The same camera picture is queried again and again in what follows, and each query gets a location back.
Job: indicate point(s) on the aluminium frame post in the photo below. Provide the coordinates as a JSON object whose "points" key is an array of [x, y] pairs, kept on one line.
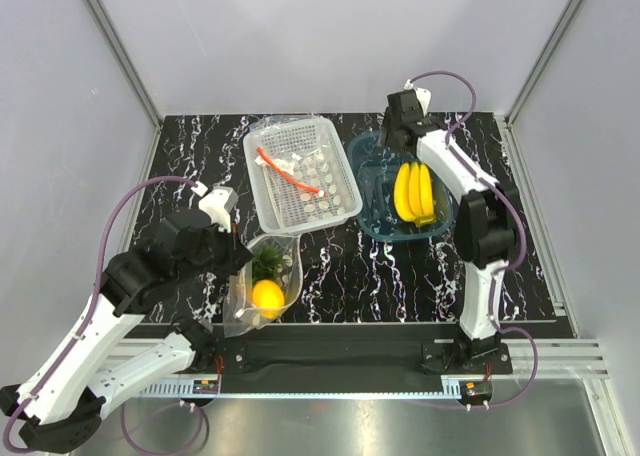
{"points": [[113, 40], [550, 47]]}

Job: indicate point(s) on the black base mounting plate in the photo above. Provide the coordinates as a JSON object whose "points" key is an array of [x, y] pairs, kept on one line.
{"points": [[381, 359]]}

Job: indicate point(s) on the right aluminium frame post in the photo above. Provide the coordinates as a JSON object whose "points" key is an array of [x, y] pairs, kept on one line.
{"points": [[550, 47]]}

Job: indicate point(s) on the yellow toy lemon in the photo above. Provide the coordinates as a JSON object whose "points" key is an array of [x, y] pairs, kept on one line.
{"points": [[269, 298]]}

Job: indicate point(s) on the teal transparent plastic tub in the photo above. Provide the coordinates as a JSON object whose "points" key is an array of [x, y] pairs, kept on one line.
{"points": [[375, 169]]}

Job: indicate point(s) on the orange toy pineapple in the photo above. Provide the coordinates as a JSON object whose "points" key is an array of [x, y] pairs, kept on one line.
{"points": [[270, 262]]}

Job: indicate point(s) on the orange zipper clear bag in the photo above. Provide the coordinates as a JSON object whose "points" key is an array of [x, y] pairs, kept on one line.
{"points": [[300, 171]]}

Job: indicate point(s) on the aluminium front rail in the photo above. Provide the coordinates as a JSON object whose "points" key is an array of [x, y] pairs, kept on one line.
{"points": [[140, 368]]}

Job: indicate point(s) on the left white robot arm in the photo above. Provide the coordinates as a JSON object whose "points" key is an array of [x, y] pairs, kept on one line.
{"points": [[63, 404]]}

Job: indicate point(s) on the clear dotted zip bag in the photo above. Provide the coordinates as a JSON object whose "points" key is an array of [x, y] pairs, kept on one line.
{"points": [[240, 316]]}

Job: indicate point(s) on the left aluminium frame post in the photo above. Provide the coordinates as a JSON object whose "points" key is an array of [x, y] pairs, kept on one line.
{"points": [[113, 40]]}

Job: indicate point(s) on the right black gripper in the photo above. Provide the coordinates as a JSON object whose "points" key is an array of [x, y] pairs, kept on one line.
{"points": [[388, 139]]}

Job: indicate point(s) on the white perforated plastic basket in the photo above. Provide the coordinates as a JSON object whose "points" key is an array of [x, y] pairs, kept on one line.
{"points": [[300, 176]]}

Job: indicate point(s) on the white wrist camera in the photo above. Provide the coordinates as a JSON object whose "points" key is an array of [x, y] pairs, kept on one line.
{"points": [[216, 202], [423, 95]]}

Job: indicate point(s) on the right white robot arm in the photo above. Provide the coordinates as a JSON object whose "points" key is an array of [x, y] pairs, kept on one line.
{"points": [[487, 230]]}

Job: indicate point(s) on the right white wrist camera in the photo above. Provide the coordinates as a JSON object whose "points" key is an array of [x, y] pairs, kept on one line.
{"points": [[423, 95]]}

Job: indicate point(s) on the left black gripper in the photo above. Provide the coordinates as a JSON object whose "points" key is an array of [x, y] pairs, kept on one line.
{"points": [[238, 254]]}

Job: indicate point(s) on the yellow toy banana bunch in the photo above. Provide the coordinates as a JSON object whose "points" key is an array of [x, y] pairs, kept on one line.
{"points": [[413, 194]]}

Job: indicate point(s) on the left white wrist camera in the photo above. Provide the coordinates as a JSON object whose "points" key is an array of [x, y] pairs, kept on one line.
{"points": [[216, 202]]}

